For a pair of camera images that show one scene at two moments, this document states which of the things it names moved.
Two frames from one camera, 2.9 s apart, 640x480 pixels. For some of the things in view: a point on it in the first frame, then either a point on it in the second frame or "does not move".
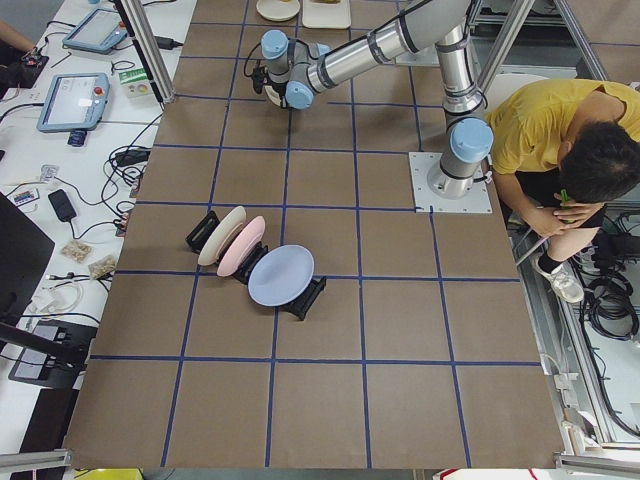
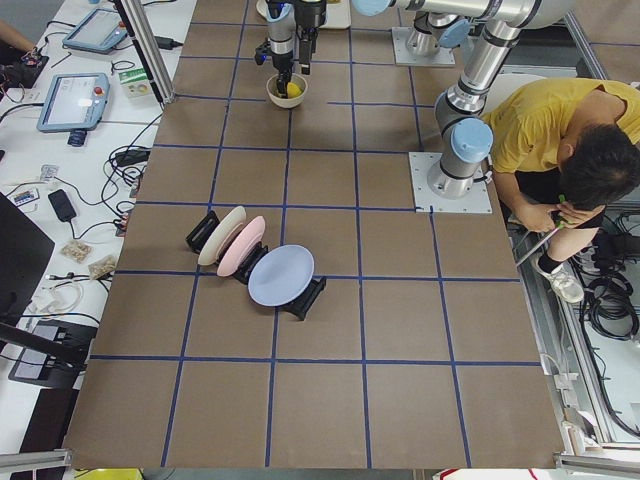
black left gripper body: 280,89 to 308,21
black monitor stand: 25,248 does not move
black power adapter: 166,43 does not move
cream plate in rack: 221,235 does not move
